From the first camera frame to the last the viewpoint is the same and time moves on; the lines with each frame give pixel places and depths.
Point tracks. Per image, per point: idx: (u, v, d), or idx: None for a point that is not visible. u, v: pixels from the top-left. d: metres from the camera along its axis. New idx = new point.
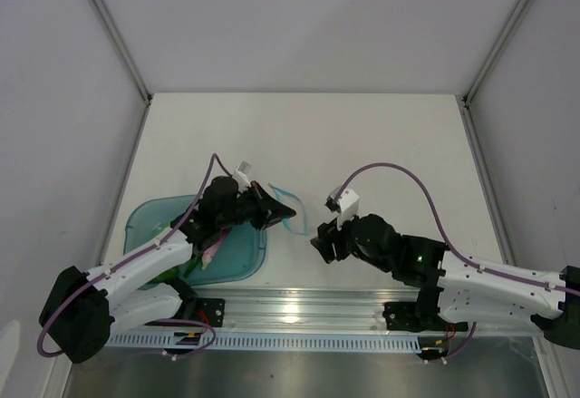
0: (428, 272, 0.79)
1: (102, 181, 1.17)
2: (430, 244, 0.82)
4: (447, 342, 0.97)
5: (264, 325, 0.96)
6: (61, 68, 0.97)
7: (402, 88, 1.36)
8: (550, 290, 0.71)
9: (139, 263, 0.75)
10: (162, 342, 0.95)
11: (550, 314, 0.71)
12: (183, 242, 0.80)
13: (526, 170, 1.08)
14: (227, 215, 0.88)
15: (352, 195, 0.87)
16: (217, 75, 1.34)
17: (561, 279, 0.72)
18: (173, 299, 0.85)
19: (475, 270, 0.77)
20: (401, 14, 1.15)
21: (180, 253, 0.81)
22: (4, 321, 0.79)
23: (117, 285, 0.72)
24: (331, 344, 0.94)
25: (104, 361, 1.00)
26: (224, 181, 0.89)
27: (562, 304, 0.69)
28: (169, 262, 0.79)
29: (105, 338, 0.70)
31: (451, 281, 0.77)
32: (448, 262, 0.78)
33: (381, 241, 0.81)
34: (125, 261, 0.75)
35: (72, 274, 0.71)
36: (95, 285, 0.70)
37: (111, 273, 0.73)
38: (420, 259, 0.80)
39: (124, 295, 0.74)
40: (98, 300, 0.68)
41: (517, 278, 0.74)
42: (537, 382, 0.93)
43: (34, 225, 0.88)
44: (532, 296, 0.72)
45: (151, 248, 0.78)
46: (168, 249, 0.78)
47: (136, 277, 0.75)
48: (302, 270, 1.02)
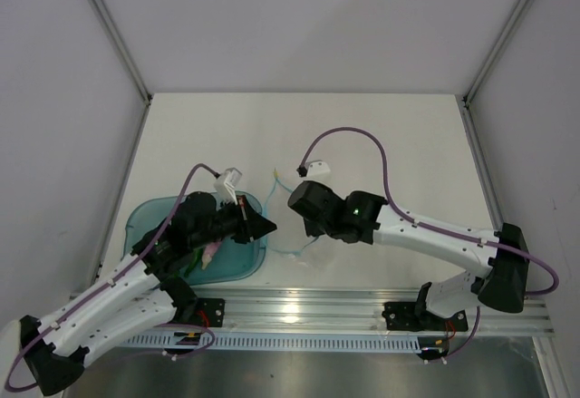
0: (364, 224, 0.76)
1: (102, 182, 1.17)
2: (372, 198, 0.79)
4: (448, 342, 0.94)
5: (263, 325, 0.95)
6: (62, 68, 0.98)
7: (401, 88, 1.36)
8: (482, 246, 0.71)
9: (91, 307, 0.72)
10: (162, 342, 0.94)
11: (481, 270, 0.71)
12: (141, 275, 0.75)
13: (526, 170, 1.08)
14: (203, 234, 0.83)
15: (323, 168, 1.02)
16: (217, 75, 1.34)
17: (495, 235, 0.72)
18: (165, 309, 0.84)
19: (410, 224, 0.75)
20: (402, 14, 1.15)
21: (140, 285, 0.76)
22: (4, 321, 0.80)
23: (65, 336, 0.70)
24: (331, 344, 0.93)
25: (104, 361, 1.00)
26: (196, 202, 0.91)
27: (492, 260, 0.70)
28: (127, 297, 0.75)
29: (76, 371, 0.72)
31: (386, 234, 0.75)
32: (386, 215, 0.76)
33: (309, 200, 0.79)
34: (76, 306, 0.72)
35: (28, 321, 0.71)
36: (44, 338, 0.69)
37: (59, 323, 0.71)
38: (356, 211, 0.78)
39: (81, 340, 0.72)
40: (45, 359, 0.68)
41: (442, 232, 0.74)
42: (536, 383, 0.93)
43: (34, 226, 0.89)
44: (464, 252, 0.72)
45: (105, 287, 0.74)
46: (123, 286, 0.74)
47: (88, 323, 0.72)
48: (303, 270, 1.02)
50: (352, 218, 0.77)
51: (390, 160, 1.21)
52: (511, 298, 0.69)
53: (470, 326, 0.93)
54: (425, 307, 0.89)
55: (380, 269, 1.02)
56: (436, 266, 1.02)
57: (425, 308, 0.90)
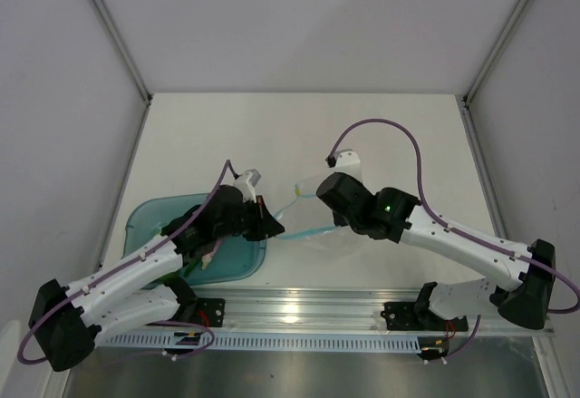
0: (394, 222, 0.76)
1: (102, 181, 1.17)
2: (403, 196, 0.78)
4: (448, 342, 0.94)
5: (264, 325, 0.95)
6: (62, 69, 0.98)
7: (402, 88, 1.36)
8: (515, 260, 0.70)
9: (121, 276, 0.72)
10: (162, 342, 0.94)
11: (509, 283, 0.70)
12: (171, 253, 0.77)
13: (526, 171, 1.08)
14: (227, 227, 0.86)
15: (353, 158, 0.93)
16: (217, 76, 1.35)
17: (527, 250, 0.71)
18: (169, 305, 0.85)
19: (441, 228, 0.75)
20: (402, 14, 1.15)
21: (168, 265, 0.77)
22: (4, 320, 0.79)
23: (95, 302, 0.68)
24: (331, 344, 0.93)
25: (104, 361, 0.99)
26: (227, 191, 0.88)
27: (523, 275, 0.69)
28: (154, 274, 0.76)
29: (90, 348, 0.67)
31: (416, 235, 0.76)
32: (417, 216, 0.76)
33: (341, 192, 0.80)
34: (107, 275, 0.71)
35: (53, 286, 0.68)
36: (72, 302, 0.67)
37: (89, 288, 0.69)
38: (387, 208, 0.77)
39: (104, 310, 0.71)
40: (72, 321, 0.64)
41: (478, 242, 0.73)
42: (536, 383, 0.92)
43: (34, 226, 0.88)
44: (495, 264, 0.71)
45: (136, 261, 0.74)
46: (154, 262, 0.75)
47: (116, 293, 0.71)
48: (303, 271, 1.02)
50: (383, 215, 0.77)
51: (391, 160, 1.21)
52: (534, 315, 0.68)
53: (471, 326, 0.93)
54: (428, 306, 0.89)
55: (381, 268, 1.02)
56: (436, 266, 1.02)
57: (427, 307, 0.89)
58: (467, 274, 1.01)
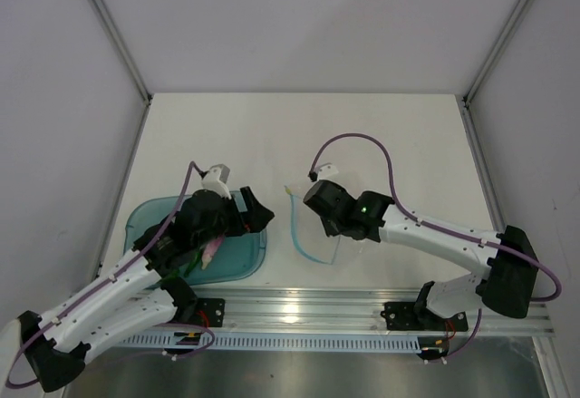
0: (370, 221, 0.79)
1: (102, 181, 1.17)
2: (379, 197, 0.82)
4: (448, 342, 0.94)
5: (263, 325, 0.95)
6: (62, 70, 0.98)
7: (402, 88, 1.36)
8: (483, 246, 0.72)
9: (91, 303, 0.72)
10: (162, 342, 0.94)
11: (481, 269, 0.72)
12: (142, 270, 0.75)
13: (527, 170, 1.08)
14: (206, 232, 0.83)
15: (333, 169, 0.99)
16: (217, 76, 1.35)
17: (496, 236, 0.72)
18: (165, 310, 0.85)
19: (413, 222, 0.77)
20: (401, 15, 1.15)
21: (140, 282, 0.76)
22: (5, 321, 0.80)
23: (66, 332, 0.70)
24: (331, 344, 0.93)
25: (105, 360, 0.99)
26: (204, 197, 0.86)
27: (491, 259, 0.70)
28: (127, 294, 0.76)
29: (76, 369, 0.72)
31: (391, 231, 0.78)
32: (391, 213, 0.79)
33: (322, 197, 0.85)
34: (77, 303, 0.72)
35: (28, 317, 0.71)
36: (44, 334, 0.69)
37: (59, 319, 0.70)
38: (364, 209, 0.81)
39: (81, 336, 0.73)
40: (44, 356, 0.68)
41: (449, 232, 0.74)
42: (536, 383, 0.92)
43: (34, 226, 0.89)
44: (464, 251, 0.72)
45: (107, 284, 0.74)
46: (124, 283, 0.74)
47: (89, 319, 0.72)
48: (303, 271, 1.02)
50: (361, 216, 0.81)
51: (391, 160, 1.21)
52: (512, 301, 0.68)
53: (471, 326, 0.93)
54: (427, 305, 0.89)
55: (380, 268, 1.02)
56: (438, 266, 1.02)
57: (426, 306, 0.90)
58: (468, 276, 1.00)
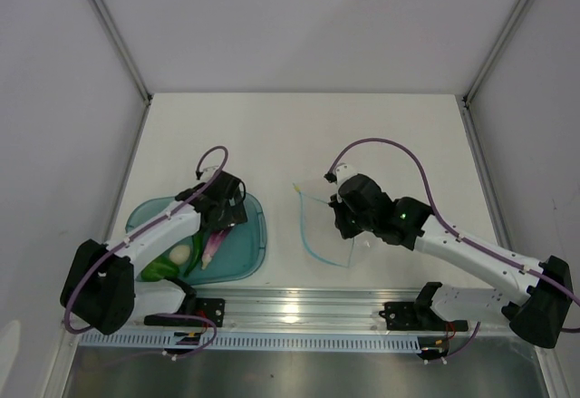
0: (408, 229, 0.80)
1: (102, 181, 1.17)
2: (419, 206, 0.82)
4: (448, 342, 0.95)
5: (264, 325, 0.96)
6: (62, 70, 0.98)
7: (402, 88, 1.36)
8: (525, 274, 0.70)
9: (155, 232, 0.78)
10: (163, 342, 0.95)
11: (518, 297, 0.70)
12: (190, 211, 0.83)
13: (526, 170, 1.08)
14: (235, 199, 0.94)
15: (349, 169, 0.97)
16: (217, 76, 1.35)
17: (538, 265, 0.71)
18: (178, 294, 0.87)
19: (453, 237, 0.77)
20: (402, 14, 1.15)
21: (188, 224, 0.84)
22: (5, 321, 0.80)
23: (137, 251, 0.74)
24: (331, 344, 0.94)
25: (104, 360, 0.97)
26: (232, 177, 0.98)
27: (531, 288, 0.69)
28: (177, 233, 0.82)
29: (130, 307, 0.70)
31: (428, 242, 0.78)
32: (430, 225, 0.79)
33: (362, 193, 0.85)
34: (141, 230, 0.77)
35: (92, 244, 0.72)
36: (117, 253, 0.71)
37: (130, 240, 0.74)
38: (403, 216, 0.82)
39: (140, 264, 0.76)
40: (122, 266, 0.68)
41: (484, 250, 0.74)
42: (536, 383, 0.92)
43: (34, 226, 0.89)
44: (503, 276, 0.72)
45: (163, 219, 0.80)
46: (178, 219, 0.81)
47: (151, 246, 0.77)
48: (303, 270, 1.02)
50: (398, 221, 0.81)
51: (391, 160, 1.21)
52: (545, 331, 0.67)
53: (471, 326, 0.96)
54: (429, 305, 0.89)
55: (381, 268, 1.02)
56: (438, 266, 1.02)
57: (428, 305, 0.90)
58: (469, 279, 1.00)
